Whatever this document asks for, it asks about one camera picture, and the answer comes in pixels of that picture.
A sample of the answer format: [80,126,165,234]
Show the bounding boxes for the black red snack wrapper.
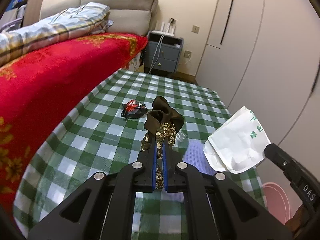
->
[121,99,148,119]

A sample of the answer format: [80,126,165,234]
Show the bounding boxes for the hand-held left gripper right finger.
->
[162,141,293,240]

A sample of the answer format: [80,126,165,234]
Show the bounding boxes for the white router cable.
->
[150,34,165,74]

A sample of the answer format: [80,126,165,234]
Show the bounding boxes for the clear plastic wrapper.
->
[176,130,188,143]

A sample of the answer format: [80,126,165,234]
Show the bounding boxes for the white paper bag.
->
[203,106,271,174]

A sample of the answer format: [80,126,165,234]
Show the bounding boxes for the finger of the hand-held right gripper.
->
[264,143,304,183]

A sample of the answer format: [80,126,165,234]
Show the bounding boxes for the beige upholstered headboard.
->
[40,0,158,37]

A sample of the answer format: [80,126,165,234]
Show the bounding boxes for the pink plastic bin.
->
[261,182,292,225]

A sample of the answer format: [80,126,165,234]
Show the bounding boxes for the floral bed sheet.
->
[129,50,147,74]

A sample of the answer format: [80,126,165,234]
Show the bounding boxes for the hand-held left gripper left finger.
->
[27,139,158,240]

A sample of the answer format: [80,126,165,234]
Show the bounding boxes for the dark brown camouflage cloth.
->
[140,96,185,190]

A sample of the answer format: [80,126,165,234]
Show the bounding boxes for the blue plaid quilt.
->
[0,2,114,67]

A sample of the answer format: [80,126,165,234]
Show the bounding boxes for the white wardrobe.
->
[195,0,320,180]

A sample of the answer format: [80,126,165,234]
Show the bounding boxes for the grey nightstand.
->
[144,30,184,73]

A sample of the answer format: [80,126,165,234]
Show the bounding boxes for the storage shelf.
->
[0,0,48,34]

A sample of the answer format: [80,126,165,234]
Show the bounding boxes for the purple foam net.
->
[184,140,215,175]

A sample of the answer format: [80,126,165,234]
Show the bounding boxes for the green checkered tablecloth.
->
[14,69,267,233]

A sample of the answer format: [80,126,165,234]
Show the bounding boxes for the red floral blanket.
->
[0,32,148,205]

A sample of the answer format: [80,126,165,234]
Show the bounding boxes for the white router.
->
[151,22,177,36]

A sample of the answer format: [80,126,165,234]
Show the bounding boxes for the person's right hand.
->
[285,202,314,233]

